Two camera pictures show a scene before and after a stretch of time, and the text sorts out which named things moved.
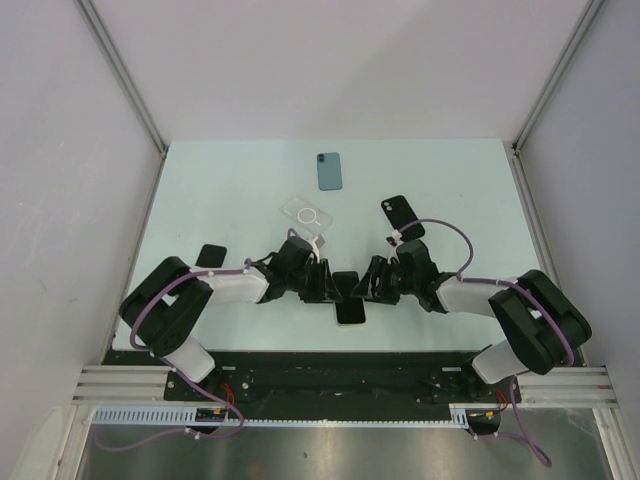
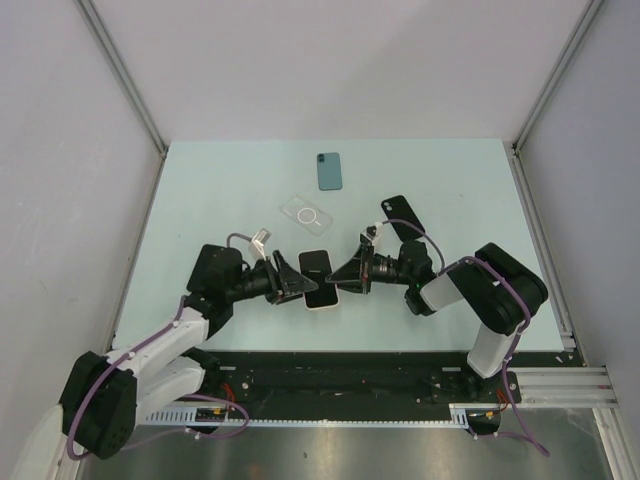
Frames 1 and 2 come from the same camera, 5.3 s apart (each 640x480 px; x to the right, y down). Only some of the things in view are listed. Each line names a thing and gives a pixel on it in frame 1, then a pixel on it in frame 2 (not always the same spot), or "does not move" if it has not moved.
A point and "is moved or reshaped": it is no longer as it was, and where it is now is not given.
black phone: (351, 309) is moved or reshaped
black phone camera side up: (401, 214) does not move
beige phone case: (351, 325) is moved or reshaped
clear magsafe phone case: (307, 215) does not move
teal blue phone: (329, 171) does not move
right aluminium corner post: (537, 106) does not move
